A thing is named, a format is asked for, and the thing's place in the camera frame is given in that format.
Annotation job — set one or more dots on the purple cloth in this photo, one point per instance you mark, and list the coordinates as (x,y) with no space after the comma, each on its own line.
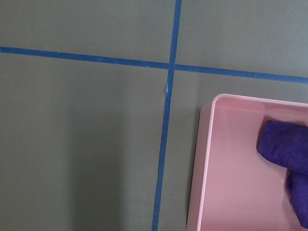
(286,144)

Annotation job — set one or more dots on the pink plastic bin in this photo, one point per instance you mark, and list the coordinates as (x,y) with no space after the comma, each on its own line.
(233,187)

